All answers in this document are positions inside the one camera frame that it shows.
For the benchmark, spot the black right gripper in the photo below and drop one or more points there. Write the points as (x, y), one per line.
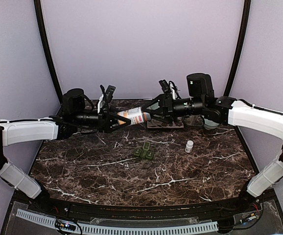
(167, 109)

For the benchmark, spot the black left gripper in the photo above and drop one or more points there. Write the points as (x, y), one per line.
(106, 119)

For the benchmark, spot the orange grey-capped pill bottle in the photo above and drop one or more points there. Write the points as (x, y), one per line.
(136, 115)

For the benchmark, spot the green pill organizer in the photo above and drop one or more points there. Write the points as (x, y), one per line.
(144, 152)

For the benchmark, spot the small white pill bottle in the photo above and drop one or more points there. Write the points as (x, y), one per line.
(189, 146)

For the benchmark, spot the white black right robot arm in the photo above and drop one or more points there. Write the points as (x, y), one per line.
(235, 112)

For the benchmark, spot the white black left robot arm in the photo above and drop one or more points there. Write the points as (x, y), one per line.
(77, 113)

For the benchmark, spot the floral square ceramic plate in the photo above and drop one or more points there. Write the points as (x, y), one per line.
(155, 124)

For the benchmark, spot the teal ribbed small bowl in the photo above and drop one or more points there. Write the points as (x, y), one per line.
(210, 125)

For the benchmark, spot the left circuit board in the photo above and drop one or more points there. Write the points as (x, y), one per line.
(64, 225)

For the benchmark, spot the circuit board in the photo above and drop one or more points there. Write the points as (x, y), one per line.
(249, 217)
(64, 225)

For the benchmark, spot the right circuit board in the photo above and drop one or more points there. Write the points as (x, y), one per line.
(249, 217)

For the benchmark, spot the black right corner post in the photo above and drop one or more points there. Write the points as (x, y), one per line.
(239, 47)

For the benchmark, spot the black corner post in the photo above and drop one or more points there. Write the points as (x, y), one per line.
(239, 47)
(46, 49)

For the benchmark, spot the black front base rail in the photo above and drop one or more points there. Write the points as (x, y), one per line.
(224, 212)

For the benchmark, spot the white slotted cable duct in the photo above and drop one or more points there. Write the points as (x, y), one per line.
(100, 226)

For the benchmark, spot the black left corner post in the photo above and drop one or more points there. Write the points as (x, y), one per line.
(46, 49)

